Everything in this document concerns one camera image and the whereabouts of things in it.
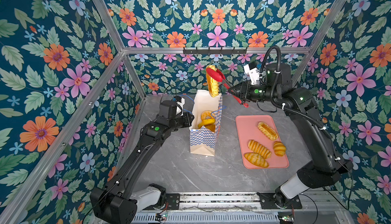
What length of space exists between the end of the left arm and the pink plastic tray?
444 mm

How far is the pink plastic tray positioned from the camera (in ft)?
2.82

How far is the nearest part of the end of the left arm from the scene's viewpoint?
2.02 feet
